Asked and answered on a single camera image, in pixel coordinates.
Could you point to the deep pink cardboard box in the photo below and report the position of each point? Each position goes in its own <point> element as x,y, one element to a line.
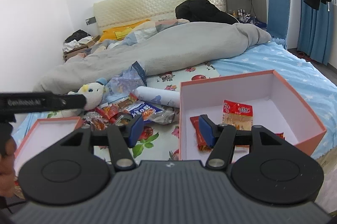
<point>284,108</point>

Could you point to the brown cardboard box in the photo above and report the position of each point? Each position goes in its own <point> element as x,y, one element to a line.
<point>73,53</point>

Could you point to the white and blue plush toy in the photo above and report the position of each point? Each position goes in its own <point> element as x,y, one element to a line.
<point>90,96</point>

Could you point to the small clear orange snack packet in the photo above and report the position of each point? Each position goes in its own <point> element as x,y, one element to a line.
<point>96,121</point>

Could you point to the person's left hand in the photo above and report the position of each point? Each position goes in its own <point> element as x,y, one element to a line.
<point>6,168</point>

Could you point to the dark brown snack packet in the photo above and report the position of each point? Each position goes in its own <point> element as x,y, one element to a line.
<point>123,117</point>

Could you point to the blue curtain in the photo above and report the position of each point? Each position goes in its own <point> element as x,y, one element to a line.
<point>313,34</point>

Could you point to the red slippers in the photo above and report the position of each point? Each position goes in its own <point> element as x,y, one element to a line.
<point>302,55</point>

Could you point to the shallow pink box lid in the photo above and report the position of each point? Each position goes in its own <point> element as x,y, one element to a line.
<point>44,134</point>

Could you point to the brown strip snack packet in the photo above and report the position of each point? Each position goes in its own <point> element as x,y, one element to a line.
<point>127,101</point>

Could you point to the red shiny snack packet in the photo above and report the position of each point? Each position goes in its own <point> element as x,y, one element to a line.
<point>194,125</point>

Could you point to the grey wall switch panel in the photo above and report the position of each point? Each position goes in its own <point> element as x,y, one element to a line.
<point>90,20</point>

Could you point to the blue white snack packet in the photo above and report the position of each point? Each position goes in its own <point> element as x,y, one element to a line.
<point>147,109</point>

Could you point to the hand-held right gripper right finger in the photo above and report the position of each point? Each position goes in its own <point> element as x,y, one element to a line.
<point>206,132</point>

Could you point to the white tube bottle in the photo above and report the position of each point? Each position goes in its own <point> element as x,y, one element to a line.
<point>158,96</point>

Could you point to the row of small bottles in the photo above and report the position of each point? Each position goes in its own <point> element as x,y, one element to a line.
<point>241,13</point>

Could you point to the pile of clothes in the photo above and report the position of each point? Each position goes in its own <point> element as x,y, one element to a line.
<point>77,35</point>

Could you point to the blue plastic bag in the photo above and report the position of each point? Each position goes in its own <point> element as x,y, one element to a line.
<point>123,84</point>

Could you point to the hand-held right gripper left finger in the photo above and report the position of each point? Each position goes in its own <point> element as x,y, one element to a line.
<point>135,131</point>

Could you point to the blue patterned cloth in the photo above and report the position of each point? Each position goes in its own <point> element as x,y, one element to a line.
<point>256,22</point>

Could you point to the small red snack packet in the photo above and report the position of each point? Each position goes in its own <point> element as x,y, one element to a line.
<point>281,135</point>

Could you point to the red white snack packet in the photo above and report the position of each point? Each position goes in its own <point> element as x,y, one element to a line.
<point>238,116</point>

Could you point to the black jacket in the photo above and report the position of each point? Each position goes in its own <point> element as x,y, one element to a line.
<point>200,9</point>

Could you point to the silver clear snack packet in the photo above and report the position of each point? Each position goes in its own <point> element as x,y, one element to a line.
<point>165,117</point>

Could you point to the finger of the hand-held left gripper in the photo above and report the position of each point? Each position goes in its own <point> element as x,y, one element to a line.
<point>71,101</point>

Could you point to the yellow pillow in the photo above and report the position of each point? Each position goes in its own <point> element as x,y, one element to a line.
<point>115,32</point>

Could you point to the cream padded headboard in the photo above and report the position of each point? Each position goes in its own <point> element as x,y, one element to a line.
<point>158,0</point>

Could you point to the grey duvet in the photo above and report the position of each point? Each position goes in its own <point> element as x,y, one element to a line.
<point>184,47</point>

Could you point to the blue chair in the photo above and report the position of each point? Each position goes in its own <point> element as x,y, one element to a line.
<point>279,13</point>

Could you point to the patchwork patterned quilt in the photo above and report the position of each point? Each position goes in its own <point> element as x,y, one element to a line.
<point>147,29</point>

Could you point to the pile of snack packets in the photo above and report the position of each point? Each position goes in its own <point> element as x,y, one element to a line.
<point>160,139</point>

